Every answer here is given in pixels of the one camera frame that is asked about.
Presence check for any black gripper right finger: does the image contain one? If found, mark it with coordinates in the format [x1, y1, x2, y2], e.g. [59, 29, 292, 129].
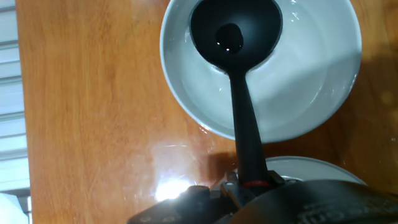
[267, 169, 300, 189]

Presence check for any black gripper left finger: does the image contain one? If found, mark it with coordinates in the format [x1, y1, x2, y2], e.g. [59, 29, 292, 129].
[126, 170, 261, 224]

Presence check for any black ladle with red band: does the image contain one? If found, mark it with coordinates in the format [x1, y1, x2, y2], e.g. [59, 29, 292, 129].
[189, 0, 284, 196]

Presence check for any white ceramic bowl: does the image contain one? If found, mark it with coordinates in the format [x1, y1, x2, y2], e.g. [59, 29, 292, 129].
[159, 0, 363, 144]
[265, 156, 368, 187]

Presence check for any glossy wooden board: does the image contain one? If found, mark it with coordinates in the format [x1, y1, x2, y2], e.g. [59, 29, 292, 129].
[14, 0, 398, 224]

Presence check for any blank white paper sheet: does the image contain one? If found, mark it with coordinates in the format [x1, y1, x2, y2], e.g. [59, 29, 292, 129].
[0, 192, 31, 224]

